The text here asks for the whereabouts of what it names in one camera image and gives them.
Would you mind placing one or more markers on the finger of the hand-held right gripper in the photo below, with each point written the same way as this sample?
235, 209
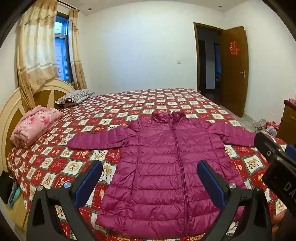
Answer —
291, 153
266, 144

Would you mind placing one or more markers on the dark wooden door frame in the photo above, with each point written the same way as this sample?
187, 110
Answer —
197, 58

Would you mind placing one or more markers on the brown wooden door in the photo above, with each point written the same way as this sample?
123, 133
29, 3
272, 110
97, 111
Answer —
233, 69

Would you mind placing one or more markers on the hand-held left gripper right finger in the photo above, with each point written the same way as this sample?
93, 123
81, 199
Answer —
211, 183

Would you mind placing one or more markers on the red paper door decoration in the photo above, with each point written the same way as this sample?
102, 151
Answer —
233, 48

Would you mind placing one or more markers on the window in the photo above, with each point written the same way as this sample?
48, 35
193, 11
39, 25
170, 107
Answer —
62, 48

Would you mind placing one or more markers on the pink floral folded blanket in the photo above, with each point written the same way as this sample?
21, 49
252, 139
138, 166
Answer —
34, 126

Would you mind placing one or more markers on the wooden cabinet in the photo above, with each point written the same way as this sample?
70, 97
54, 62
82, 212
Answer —
288, 120

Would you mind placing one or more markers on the pile of clothes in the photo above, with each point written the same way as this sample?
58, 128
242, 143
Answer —
266, 126

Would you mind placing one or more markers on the magenta puffer jacket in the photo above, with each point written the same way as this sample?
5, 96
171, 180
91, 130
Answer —
161, 173

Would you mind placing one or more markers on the teal cloth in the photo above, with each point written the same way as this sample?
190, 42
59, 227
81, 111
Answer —
13, 195

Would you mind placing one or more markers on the black bag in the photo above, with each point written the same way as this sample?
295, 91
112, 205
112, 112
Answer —
5, 187

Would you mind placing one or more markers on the person's right forearm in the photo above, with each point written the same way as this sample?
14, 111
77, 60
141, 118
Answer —
278, 222

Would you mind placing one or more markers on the cream wooden headboard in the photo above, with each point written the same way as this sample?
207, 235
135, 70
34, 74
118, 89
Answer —
13, 106

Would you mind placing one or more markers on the wide beige floral curtain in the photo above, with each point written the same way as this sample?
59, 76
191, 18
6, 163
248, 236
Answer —
37, 51

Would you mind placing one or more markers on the cream bedside table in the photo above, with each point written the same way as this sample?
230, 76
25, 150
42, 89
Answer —
17, 213

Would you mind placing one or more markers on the striped pillow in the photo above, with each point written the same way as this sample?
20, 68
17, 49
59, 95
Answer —
75, 96

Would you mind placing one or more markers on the red checkered bed sheet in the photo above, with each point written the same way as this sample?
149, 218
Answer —
69, 162

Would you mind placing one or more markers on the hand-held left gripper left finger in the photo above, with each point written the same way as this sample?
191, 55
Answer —
89, 183

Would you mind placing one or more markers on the narrow beige floral curtain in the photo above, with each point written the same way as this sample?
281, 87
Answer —
77, 53

